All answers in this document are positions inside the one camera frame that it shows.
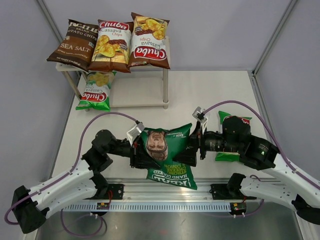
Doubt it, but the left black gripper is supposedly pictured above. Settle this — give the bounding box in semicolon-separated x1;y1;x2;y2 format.
106;135;162;170

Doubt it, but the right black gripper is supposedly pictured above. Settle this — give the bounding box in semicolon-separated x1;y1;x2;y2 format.
172;120;241;166

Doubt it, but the green Real chips bag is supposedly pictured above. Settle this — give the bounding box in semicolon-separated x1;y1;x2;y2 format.
140;123;198;190

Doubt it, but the green chuba cassava bag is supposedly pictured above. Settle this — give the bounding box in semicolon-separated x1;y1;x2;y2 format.
75;71;116;112
215;110;252;162

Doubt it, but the brown Chuba cassava bag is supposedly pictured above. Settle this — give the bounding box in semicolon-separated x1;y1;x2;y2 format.
128;12;170;69
88;19;134;73

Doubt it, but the brown Kettle sea salt bag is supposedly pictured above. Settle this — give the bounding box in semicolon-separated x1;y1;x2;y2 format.
46;19;98;72

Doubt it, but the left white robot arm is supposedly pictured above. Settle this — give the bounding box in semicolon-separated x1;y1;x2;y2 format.
11;129;161;234

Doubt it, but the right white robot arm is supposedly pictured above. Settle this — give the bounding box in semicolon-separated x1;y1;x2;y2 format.
174;116;320;225

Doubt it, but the white wooden two-tier shelf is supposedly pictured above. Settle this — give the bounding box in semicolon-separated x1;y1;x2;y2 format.
55;36;170;113

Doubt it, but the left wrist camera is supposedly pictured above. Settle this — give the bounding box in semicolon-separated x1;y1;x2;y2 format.
126;121;145;145

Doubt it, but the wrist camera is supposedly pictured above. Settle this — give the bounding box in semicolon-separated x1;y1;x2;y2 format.
192;106;209;133
126;121;145;145

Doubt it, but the aluminium mounting rail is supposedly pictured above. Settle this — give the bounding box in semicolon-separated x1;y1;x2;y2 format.
49;177;286;203

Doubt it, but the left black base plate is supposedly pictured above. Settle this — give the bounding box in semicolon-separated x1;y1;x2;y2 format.
101;183;125;201

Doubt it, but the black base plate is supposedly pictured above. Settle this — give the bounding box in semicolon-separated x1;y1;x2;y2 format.
209;183;239;200
101;183;125;201

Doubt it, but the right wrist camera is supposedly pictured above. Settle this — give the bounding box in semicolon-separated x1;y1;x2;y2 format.
192;106;209;133

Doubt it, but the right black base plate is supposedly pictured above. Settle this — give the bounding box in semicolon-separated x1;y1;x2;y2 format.
209;183;239;200

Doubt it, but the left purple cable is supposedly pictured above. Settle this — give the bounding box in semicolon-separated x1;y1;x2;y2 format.
4;111;141;237

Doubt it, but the purple cable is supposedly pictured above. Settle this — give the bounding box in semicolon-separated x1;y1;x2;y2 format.
4;111;141;237
202;99;320;217

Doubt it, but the white slotted cable duct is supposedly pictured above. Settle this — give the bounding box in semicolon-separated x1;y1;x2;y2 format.
64;202;231;213

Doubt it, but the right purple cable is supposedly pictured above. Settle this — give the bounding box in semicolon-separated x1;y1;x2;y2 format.
202;99;320;217

